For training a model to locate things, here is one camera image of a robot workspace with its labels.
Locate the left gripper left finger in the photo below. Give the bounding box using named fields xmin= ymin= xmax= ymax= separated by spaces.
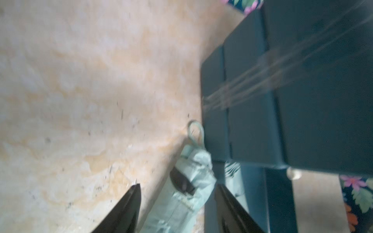
xmin=92 ymin=183 xmax=141 ymax=233

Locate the teal drawer cabinet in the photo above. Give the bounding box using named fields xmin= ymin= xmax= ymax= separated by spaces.
xmin=201 ymin=1 xmax=373 ymax=233

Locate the mint green umbrella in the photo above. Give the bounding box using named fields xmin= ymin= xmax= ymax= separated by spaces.
xmin=140 ymin=120 xmax=216 ymax=233

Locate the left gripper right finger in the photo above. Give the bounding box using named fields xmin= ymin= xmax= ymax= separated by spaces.
xmin=215 ymin=184 xmax=264 ymax=233

